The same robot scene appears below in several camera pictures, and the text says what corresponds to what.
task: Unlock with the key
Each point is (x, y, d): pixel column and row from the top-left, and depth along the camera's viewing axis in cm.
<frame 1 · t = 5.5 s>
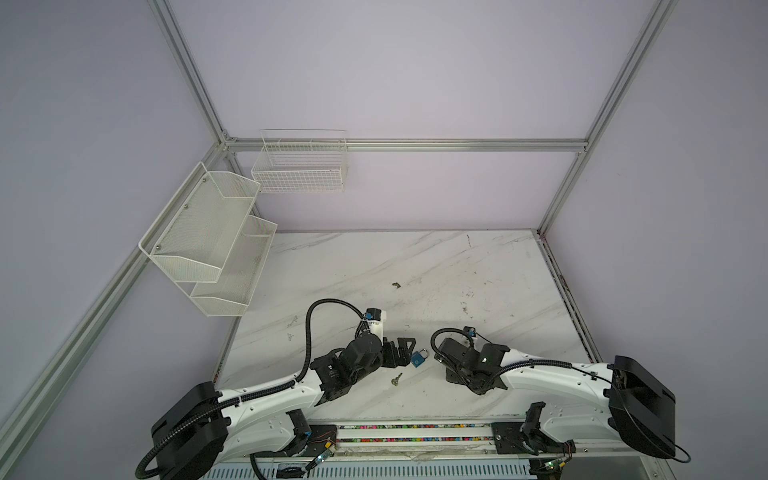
left hand: (402, 342, 79), fingers open
right hand: (450, 373, 83), fingers open
large blue padlock: (417, 358, 88), point 2 cm above the table
dark key front centre: (395, 381, 85), on the table
dark debris scrap: (396, 284, 106), on the table

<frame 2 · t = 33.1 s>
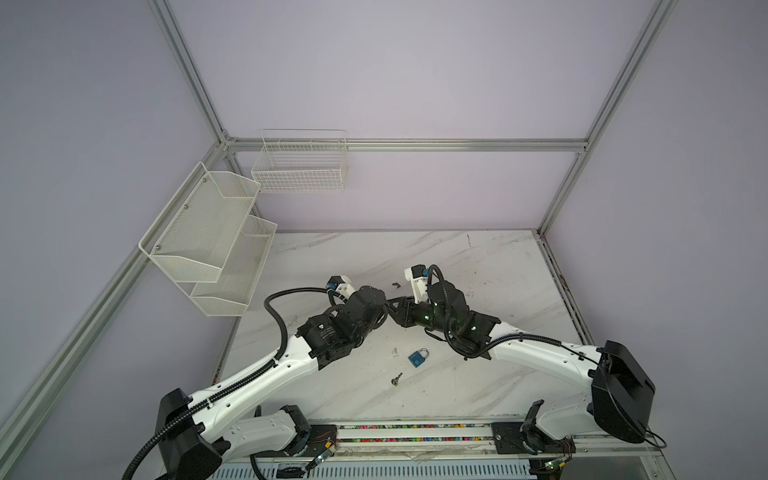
left hand: (384, 295, 74), fingers closed
right hand: (381, 304, 74), fingers open
the named things where they were.

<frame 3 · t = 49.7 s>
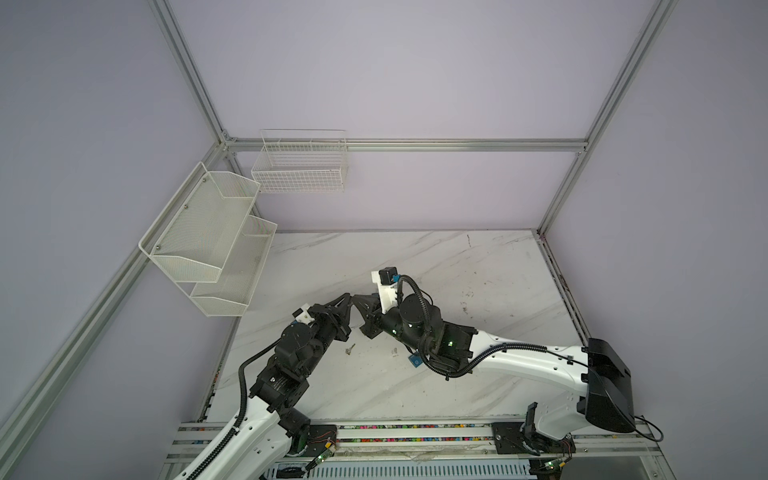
left hand: (351, 292, 69), fingers closed
right hand: (350, 299, 66), fingers closed
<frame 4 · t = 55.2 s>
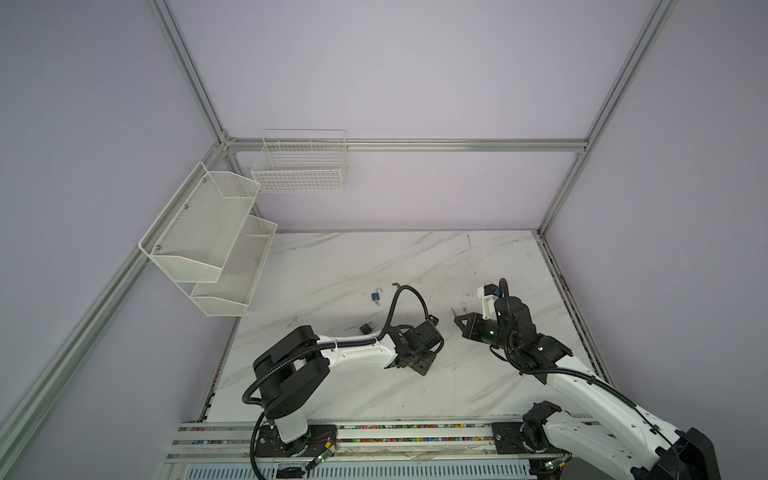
left hand: (418, 356, 85), fingers open
right hand: (453, 319, 79), fingers closed
small blue padlock: (376, 295, 103), on the table
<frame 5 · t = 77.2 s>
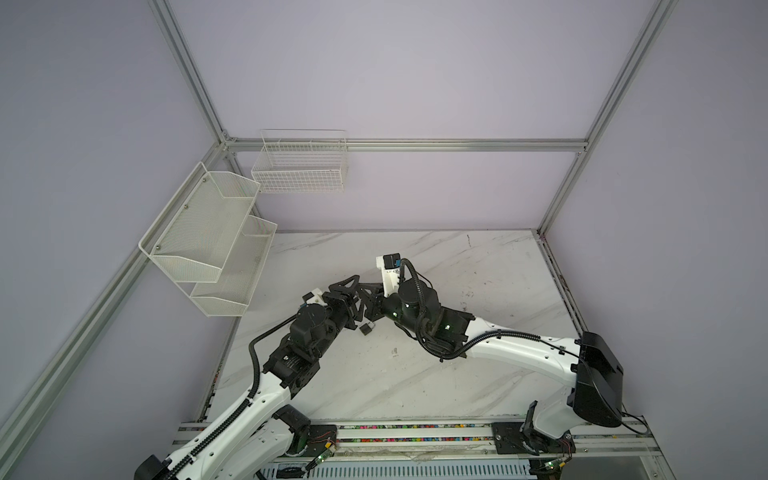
left hand: (364, 282, 71), fingers open
right hand: (352, 288, 69), fingers closed
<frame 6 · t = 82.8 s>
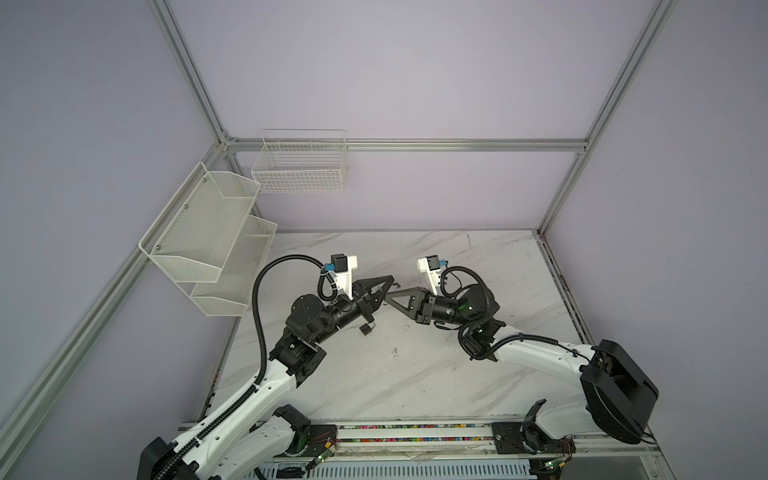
left hand: (393, 280, 64), fingers closed
right hand: (386, 304, 63), fingers closed
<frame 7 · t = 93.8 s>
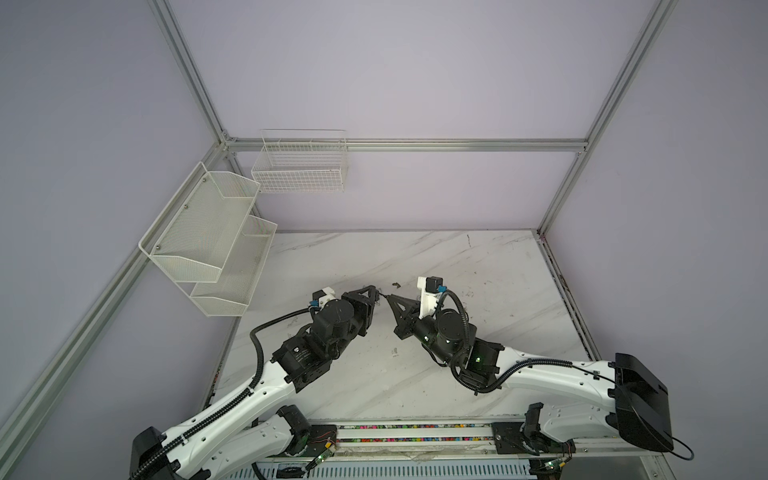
left hand: (377, 290, 71), fingers open
right hand: (385, 299, 68), fingers closed
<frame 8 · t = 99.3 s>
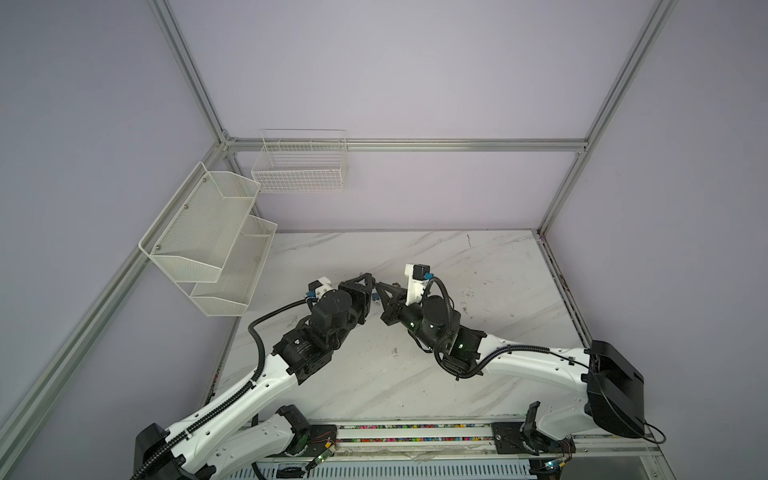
left hand: (378, 279, 70), fingers open
right hand: (371, 288, 69), fingers closed
